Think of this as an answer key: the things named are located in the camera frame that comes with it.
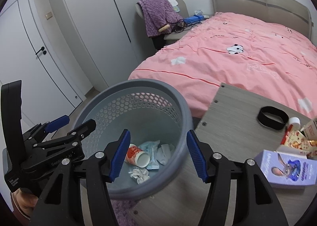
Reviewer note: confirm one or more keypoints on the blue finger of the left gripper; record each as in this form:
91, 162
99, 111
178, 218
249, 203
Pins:
57, 124

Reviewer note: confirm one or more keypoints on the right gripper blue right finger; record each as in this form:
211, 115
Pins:
195, 149

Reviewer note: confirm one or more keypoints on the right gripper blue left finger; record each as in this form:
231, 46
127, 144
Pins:
118, 150

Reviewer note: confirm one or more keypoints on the red white paper cup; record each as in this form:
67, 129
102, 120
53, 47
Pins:
137, 157

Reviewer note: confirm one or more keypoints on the purple cartoon tissue box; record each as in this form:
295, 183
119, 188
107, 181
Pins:
286, 171

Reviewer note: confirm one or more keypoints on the red yellow snack wrapper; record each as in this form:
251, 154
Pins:
302, 138

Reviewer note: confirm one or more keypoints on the white plastic lid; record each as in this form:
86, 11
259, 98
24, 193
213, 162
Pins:
295, 121

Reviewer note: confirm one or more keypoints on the grey perforated trash basket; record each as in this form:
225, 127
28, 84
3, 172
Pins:
152, 111

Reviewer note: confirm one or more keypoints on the person's left hand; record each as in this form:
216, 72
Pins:
24, 202

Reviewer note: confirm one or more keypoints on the light blue plastic wrapper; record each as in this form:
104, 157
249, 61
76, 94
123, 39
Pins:
160, 154

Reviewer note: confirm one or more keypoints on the white crumpled tissue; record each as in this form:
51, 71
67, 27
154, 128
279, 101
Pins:
141, 175

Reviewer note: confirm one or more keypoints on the white room door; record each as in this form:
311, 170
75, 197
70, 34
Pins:
45, 92

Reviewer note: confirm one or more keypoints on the grey bedside chair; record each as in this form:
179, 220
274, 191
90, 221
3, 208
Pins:
159, 41

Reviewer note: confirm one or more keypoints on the pink patterned duvet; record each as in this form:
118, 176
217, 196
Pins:
268, 59

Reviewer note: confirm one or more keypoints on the white wardrobe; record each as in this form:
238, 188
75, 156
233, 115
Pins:
107, 37

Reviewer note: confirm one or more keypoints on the purple fuzzy garment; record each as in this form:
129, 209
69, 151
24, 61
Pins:
157, 14

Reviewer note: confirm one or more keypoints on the grey upholstered headboard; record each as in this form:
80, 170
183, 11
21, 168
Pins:
290, 13

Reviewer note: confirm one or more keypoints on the black ring band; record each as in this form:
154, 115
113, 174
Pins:
272, 117

